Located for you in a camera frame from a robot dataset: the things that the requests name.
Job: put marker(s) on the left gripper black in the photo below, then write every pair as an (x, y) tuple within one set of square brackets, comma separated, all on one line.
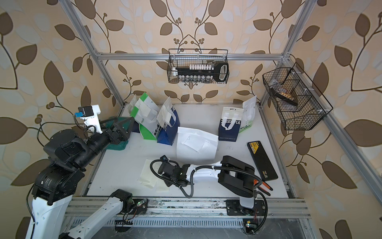
[(120, 134)]

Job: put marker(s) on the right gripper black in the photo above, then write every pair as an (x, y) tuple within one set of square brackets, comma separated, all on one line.
[(167, 181)]

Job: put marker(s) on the small dark navy bag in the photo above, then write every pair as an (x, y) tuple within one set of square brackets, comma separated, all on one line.
[(130, 108)]

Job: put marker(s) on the green white cool tea bag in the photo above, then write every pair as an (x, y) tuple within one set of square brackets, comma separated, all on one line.
[(149, 129)]

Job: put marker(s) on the white bag back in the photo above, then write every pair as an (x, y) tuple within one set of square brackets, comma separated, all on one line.
[(195, 146)]

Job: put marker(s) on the blue takeaway bag white handles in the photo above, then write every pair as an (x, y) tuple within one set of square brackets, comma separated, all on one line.
[(167, 136)]

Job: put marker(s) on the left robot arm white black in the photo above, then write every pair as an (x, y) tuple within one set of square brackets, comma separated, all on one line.
[(55, 186)]

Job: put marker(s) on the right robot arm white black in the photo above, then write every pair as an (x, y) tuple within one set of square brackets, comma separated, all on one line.
[(233, 174)]

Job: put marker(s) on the green plastic tool case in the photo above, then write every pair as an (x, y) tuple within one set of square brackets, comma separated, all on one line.
[(118, 145)]

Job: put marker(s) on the black yellow-labelled device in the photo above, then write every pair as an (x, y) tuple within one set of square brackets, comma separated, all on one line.
[(262, 161)]

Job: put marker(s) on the white green bag right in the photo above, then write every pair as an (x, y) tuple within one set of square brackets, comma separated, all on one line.
[(249, 111)]

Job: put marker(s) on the black socket set holder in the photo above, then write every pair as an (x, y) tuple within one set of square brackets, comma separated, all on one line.
[(214, 71)]

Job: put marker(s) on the object in right basket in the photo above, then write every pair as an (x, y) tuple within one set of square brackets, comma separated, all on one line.
[(284, 97)]

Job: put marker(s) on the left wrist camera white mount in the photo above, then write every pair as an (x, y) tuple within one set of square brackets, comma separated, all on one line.
[(89, 114)]

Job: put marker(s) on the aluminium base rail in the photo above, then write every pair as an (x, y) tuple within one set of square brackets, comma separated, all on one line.
[(198, 208)]

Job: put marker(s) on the orange handled pliers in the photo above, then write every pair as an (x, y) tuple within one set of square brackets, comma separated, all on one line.
[(264, 187)]

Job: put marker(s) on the back wire basket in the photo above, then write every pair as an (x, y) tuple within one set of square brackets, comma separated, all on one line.
[(182, 57)]

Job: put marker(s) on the wire basket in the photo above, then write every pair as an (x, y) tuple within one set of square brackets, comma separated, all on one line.
[(182, 57), (312, 106)]

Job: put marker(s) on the right wire basket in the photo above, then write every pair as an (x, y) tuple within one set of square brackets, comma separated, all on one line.
[(312, 106)]

